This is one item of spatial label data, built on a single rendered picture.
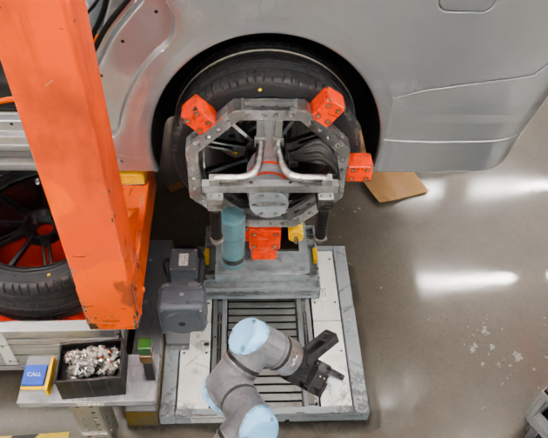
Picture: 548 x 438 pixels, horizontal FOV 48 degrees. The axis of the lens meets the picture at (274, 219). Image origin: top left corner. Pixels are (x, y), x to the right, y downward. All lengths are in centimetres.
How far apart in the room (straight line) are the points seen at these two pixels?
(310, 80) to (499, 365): 149
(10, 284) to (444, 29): 168
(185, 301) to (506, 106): 131
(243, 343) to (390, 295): 157
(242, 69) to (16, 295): 114
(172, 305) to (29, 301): 52
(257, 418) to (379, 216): 202
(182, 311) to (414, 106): 110
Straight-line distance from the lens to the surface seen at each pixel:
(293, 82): 198
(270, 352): 143
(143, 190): 231
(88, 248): 181
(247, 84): 197
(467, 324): 290
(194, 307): 230
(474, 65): 211
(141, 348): 192
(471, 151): 234
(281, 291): 265
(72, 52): 138
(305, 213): 225
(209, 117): 195
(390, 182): 338
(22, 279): 237
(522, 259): 324
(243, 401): 137
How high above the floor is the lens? 229
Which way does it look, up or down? 47 degrees down
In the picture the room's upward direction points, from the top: 3 degrees clockwise
